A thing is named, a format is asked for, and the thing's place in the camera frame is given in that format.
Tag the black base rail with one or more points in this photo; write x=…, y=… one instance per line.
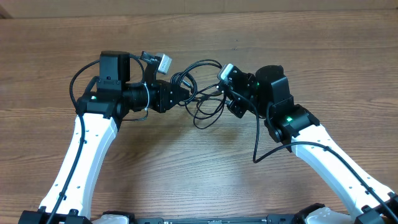
x=268, y=219

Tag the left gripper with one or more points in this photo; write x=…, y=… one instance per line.
x=163, y=101

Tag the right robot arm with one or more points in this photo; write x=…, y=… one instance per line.
x=266, y=94

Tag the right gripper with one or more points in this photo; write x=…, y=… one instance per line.
x=234, y=107

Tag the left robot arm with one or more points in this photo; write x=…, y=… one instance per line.
x=125, y=83

